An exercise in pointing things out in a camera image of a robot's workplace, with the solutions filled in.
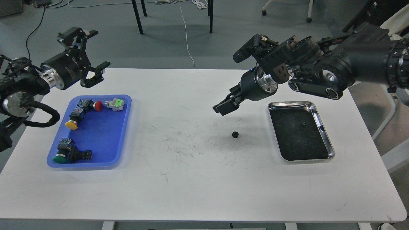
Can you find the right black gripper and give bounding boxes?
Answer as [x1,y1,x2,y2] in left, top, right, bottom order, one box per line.
[213,34,297,116]

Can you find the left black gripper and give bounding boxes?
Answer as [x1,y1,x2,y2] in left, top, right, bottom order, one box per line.
[40,27,111,90]

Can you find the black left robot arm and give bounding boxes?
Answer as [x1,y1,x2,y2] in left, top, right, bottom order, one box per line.
[0,27,111,151]

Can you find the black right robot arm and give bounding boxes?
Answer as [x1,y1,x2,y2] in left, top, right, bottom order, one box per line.
[213,22,409,115]

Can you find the blue plastic tray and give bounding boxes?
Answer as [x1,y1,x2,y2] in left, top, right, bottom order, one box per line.
[47,94,132,170]

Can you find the silver metal tray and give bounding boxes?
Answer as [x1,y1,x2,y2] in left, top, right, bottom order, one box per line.
[268,101,336,163]

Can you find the red mushroom push button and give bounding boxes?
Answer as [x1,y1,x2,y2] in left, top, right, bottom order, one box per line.
[76,99,104,112]

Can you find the black chair legs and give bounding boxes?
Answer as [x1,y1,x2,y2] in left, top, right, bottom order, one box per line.
[131,0,214,35]

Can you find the beige jacket on chair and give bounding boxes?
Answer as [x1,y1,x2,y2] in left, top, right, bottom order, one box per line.
[380,4,409,41]

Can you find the yellow push button switch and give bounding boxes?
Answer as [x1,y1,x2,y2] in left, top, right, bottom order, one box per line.
[65,107,85,130]

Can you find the grey and green switch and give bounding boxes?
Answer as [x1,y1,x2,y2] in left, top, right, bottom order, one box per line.
[104,98,125,111]

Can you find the black cable on floor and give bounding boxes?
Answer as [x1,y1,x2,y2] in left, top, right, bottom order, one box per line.
[26,0,74,61]

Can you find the green push button switch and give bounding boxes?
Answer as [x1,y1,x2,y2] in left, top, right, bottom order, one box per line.
[52,137,92,164]

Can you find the white cable on floor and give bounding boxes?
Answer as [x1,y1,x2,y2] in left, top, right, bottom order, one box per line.
[155,0,209,69]

